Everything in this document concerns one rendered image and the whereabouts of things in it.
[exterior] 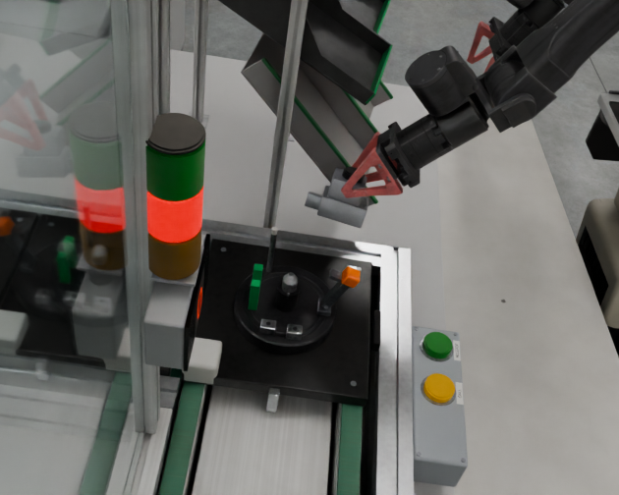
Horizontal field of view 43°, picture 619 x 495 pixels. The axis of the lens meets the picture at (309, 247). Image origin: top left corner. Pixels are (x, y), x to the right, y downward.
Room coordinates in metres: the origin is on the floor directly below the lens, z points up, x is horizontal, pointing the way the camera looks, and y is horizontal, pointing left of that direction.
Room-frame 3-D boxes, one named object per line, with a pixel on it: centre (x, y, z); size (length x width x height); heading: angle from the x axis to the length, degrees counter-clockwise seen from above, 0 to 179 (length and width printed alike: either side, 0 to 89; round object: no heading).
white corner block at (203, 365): (0.58, 0.11, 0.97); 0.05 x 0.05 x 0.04; 3
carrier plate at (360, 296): (0.69, 0.02, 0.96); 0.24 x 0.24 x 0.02; 3
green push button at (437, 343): (0.68, -0.20, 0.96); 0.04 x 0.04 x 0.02
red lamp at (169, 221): (0.49, 0.12, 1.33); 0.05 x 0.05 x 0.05
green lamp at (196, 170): (0.49, 0.12, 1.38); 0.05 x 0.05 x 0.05
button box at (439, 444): (0.61, -0.20, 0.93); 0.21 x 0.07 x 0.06; 3
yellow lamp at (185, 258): (0.49, 0.12, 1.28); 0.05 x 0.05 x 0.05
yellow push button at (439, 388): (0.61, -0.20, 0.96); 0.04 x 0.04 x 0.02
